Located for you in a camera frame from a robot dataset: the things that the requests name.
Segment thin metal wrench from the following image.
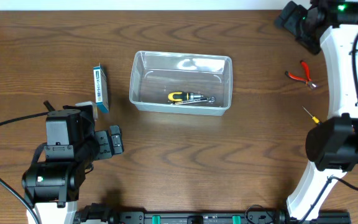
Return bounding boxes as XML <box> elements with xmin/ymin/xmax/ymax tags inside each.
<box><xmin>168</xmin><ymin>96</ymin><xmax>215</xmax><ymax>105</ymax></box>

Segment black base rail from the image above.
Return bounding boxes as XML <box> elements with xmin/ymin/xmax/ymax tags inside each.
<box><xmin>75</xmin><ymin>202</ymin><xmax>352</xmax><ymax>224</ymax></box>

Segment red handled pliers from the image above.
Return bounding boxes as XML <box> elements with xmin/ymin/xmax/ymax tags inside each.
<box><xmin>285</xmin><ymin>60</ymin><xmax>318</xmax><ymax>90</ymax></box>

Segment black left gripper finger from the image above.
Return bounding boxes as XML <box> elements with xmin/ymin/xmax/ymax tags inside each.
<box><xmin>75</xmin><ymin>101</ymin><xmax>98</xmax><ymax>121</ymax></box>
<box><xmin>109</xmin><ymin>125</ymin><xmax>124</xmax><ymax>155</ymax></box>

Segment yellow black stubby screwdriver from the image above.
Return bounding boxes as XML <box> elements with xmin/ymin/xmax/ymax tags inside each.
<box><xmin>168</xmin><ymin>91</ymin><xmax>203</xmax><ymax>103</ymax></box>

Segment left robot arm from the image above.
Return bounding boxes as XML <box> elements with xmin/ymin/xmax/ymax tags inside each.
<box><xmin>22</xmin><ymin>101</ymin><xmax>124</xmax><ymax>224</ymax></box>

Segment clear plastic container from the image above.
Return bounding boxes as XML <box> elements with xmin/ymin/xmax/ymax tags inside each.
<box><xmin>129</xmin><ymin>51</ymin><xmax>233</xmax><ymax>116</ymax></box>

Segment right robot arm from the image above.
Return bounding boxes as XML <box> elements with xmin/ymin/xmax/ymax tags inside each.
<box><xmin>273</xmin><ymin>1</ymin><xmax>358</xmax><ymax>223</ymax></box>

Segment blue white cardboard box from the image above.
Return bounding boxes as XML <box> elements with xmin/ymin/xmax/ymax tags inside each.
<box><xmin>93</xmin><ymin>64</ymin><xmax>109</xmax><ymax>113</ymax></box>

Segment small yellow precision screwdriver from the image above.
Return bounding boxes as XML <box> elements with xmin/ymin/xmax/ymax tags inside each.
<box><xmin>302</xmin><ymin>106</ymin><xmax>321</xmax><ymax>126</ymax></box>

